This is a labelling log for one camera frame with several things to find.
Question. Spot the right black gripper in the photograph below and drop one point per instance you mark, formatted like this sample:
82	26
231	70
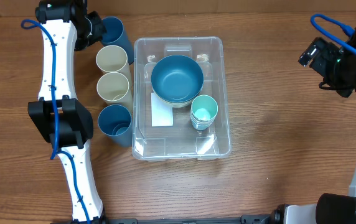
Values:
345	88

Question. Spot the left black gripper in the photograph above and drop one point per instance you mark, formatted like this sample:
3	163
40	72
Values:
101	30

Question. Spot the dark blue tall cup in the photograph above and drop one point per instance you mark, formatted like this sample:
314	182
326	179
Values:
115	121
116	35

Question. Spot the cream tall cup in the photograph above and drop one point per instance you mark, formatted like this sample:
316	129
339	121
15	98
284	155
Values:
114	88
113	58

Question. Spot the dark blue bowl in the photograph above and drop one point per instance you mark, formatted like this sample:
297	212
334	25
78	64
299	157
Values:
177	79

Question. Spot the mint green small cup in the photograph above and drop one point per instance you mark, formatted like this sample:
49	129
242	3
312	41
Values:
204	108

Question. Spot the light blue small cup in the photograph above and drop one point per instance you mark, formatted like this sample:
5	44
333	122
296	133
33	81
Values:
201	127

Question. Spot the pink small cup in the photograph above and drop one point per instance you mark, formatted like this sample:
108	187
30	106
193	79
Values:
203	119

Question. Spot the grey small cup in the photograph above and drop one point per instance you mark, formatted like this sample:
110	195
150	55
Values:
195	120

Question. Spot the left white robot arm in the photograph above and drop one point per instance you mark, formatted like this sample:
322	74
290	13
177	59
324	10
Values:
61	119

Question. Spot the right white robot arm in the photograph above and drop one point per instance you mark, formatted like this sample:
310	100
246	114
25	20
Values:
330	208

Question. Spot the clear plastic storage container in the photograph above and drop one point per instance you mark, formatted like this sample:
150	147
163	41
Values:
179	140

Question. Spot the white paper label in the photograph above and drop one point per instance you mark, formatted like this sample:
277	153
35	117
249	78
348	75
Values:
161	112

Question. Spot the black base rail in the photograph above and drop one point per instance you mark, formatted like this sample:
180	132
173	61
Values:
184	220

